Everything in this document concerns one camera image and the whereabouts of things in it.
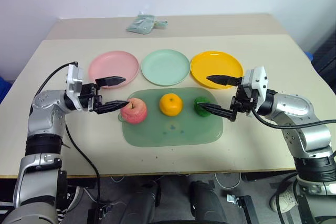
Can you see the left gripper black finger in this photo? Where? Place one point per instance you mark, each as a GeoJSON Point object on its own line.
{"type": "Point", "coordinates": [111, 105]}
{"type": "Point", "coordinates": [110, 81]}

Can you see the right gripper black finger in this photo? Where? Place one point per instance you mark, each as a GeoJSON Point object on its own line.
{"type": "Point", "coordinates": [220, 111]}
{"type": "Point", "coordinates": [223, 79]}

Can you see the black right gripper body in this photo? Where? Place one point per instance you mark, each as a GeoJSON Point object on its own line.
{"type": "Point", "coordinates": [245, 102]}

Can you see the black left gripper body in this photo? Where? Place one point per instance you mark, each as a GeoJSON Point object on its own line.
{"type": "Point", "coordinates": [88, 98]}

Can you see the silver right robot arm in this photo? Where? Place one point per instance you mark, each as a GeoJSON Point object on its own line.
{"type": "Point", "coordinates": [296, 108]}

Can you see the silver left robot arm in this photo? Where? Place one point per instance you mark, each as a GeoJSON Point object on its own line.
{"type": "Point", "coordinates": [44, 103]}

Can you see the pink plate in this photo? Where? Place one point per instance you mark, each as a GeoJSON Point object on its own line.
{"type": "Point", "coordinates": [113, 65]}

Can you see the yellow plate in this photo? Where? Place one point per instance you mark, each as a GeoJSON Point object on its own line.
{"type": "Point", "coordinates": [216, 64]}

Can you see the green pepper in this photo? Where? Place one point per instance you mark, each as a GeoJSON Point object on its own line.
{"type": "Point", "coordinates": [200, 103]}

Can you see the orange fruit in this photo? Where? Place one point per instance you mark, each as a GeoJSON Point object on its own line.
{"type": "Point", "coordinates": [170, 104]}

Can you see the light green plate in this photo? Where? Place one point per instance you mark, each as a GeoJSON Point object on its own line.
{"type": "Point", "coordinates": [165, 66]}

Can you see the red apple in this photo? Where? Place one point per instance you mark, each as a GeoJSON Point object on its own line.
{"type": "Point", "coordinates": [134, 112]}

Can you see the translucent green tray mat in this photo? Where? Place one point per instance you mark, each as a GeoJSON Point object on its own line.
{"type": "Point", "coordinates": [170, 132]}

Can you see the small green packet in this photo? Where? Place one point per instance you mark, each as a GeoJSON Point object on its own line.
{"type": "Point", "coordinates": [161, 23]}

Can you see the small blue object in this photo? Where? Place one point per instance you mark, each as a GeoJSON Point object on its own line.
{"type": "Point", "coordinates": [309, 56]}

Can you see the blue cloth object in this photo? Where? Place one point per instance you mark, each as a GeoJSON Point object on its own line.
{"type": "Point", "coordinates": [4, 90]}

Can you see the black ribbed case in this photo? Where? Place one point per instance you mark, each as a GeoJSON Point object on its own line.
{"type": "Point", "coordinates": [325, 58]}

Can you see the dark rounded shape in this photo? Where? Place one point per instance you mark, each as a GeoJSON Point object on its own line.
{"type": "Point", "coordinates": [207, 203]}
{"type": "Point", "coordinates": [143, 203]}

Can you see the white sneaker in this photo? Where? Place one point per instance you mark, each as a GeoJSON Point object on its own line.
{"type": "Point", "coordinates": [284, 200]}

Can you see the black and white striped cloth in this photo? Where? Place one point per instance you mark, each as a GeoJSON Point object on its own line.
{"type": "Point", "coordinates": [6, 207]}

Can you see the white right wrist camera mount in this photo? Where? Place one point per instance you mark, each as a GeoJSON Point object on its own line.
{"type": "Point", "coordinates": [258, 82]}

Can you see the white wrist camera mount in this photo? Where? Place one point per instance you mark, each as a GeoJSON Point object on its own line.
{"type": "Point", "coordinates": [258, 82]}
{"type": "Point", "coordinates": [73, 77]}

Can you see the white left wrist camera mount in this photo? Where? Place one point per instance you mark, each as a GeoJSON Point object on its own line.
{"type": "Point", "coordinates": [73, 77]}

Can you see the black metal bracket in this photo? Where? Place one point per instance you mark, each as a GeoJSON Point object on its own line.
{"type": "Point", "coordinates": [246, 207]}

